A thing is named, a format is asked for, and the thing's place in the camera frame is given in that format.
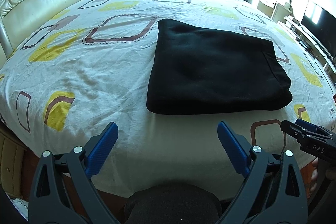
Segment person right hand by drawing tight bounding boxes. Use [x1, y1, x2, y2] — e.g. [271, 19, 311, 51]
[308, 157, 336, 193]

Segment white low tv stand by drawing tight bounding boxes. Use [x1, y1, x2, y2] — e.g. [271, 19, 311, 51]
[284, 16, 335, 78]

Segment patterned white bed sheet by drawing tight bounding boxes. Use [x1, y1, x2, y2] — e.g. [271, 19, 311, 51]
[1, 0, 335, 199]

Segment black flat screen television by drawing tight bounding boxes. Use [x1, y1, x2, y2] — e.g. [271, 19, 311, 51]
[301, 1, 335, 60]

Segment white dressing table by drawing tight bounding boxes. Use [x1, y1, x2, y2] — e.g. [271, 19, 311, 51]
[248, 0, 292, 23]

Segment black pants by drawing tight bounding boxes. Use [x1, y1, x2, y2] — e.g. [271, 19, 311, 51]
[146, 19, 293, 115]

